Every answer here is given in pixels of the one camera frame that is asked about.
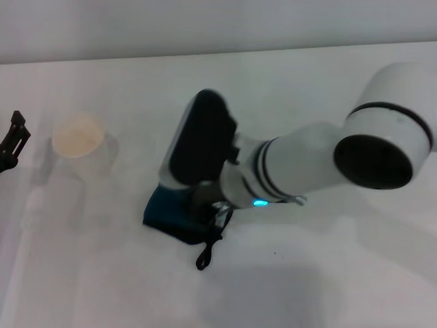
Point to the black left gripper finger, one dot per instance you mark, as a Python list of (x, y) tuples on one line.
[(17, 135), (7, 163)]

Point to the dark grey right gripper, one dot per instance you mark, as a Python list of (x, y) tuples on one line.
[(205, 201)]

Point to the blue rag with black trim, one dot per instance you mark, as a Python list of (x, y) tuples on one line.
[(167, 215)]

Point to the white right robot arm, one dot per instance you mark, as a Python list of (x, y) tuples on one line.
[(324, 157)]

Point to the black and white wrist camera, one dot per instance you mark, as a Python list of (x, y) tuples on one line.
[(201, 136)]

